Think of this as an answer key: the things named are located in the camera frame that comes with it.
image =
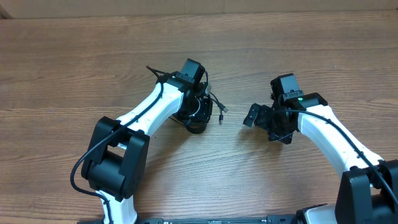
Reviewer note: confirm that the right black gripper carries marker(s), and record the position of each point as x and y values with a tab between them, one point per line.
265	116

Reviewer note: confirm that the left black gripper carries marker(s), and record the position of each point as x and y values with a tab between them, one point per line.
199	116

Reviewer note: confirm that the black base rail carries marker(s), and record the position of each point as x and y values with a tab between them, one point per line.
214	220

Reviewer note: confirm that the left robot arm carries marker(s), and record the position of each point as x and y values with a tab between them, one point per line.
116	157

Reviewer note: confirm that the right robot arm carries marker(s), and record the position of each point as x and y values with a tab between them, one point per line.
368	184

